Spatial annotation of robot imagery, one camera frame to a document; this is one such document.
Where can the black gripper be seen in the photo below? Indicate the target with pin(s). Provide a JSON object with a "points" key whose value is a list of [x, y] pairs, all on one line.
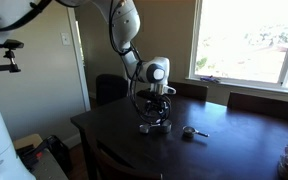
{"points": [[158, 108]]}

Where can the smallest silver measuring cup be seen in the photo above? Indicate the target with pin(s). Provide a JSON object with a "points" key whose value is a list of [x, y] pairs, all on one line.
{"points": [[145, 128]]}

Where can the largest silver measuring cup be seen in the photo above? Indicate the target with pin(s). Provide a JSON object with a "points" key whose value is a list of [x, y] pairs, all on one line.
{"points": [[165, 127]]}

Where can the dark wooden chair left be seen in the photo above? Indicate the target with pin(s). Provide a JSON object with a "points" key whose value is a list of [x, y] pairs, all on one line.
{"points": [[191, 91]]}

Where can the dark wooden chair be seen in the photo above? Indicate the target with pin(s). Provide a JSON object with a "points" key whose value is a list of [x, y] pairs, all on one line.
{"points": [[191, 91], [257, 104]]}

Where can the black office chair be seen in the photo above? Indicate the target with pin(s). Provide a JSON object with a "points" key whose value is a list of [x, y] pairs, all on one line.
{"points": [[110, 88]]}

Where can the purple item on windowsill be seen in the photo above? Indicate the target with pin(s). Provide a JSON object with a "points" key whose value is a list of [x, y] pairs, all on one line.
{"points": [[209, 79]]}

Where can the near wooden chair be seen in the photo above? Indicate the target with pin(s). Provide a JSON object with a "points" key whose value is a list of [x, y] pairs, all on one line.
{"points": [[112, 170]]}

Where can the dark wooden chair right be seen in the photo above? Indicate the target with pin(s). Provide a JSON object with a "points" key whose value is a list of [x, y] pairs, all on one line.
{"points": [[257, 104]]}

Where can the white light switch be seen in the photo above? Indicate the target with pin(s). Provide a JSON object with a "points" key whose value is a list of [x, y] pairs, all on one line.
{"points": [[65, 39]]}

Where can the black camera on mount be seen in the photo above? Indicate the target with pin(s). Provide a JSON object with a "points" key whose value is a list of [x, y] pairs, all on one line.
{"points": [[10, 45]]}

